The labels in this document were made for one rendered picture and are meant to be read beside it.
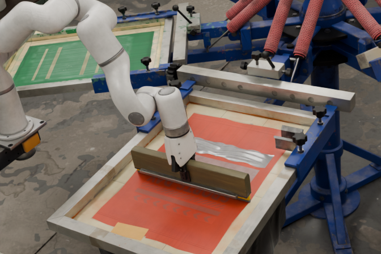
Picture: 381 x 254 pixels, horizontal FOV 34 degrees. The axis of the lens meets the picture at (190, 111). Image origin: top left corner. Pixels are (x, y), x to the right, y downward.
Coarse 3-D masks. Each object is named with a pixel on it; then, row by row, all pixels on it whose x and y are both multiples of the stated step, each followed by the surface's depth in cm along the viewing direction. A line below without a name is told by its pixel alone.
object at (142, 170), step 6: (150, 174) 198; (156, 174) 197; (162, 174) 197; (168, 180) 195; (174, 180) 193; (180, 180) 193; (192, 186) 190; (198, 186) 189; (204, 186) 189; (216, 192) 186; (222, 192) 185; (228, 192) 185; (234, 198) 183
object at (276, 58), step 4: (276, 56) 239; (280, 56) 239; (284, 56) 238; (272, 60) 237; (276, 60) 237; (280, 60) 236; (284, 60) 236; (288, 60) 237; (288, 64) 238; (256, 76) 229
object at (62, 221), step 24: (192, 96) 234; (216, 96) 231; (288, 120) 216; (312, 120) 210; (144, 144) 216; (120, 168) 206; (288, 168) 190; (96, 192) 198; (72, 216) 190; (264, 216) 174; (96, 240) 176; (120, 240) 174; (240, 240) 167
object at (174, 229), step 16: (240, 128) 218; (256, 128) 216; (272, 128) 215; (240, 144) 210; (256, 144) 209; (272, 144) 207; (224, 160) 204; (272, 160) 200; (256, 176) 194; (224, 208) 184; (240, 208) 183; (160, 224) 182; (176, 224) 182; (192, 224) 181; (208, 224) 180; (224, 224) 179; (160, 240) 177; (176, 240) 176; (192, 240) 175; (208, 240) 174
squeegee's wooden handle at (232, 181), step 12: (132, 156) 200; (144, 156) 197; (156, 156) 194; (144, 168) 200; (156, 168) 197; (168, 168) 194; (192, 168) 188; (204, 168) 186; (216, 168) 184; (228, 168) 184; (192, 180) 191; (204, 180) 188; (216, 180) 185; (228, 180) 182; (240, 180) 180; (240, 192) 182
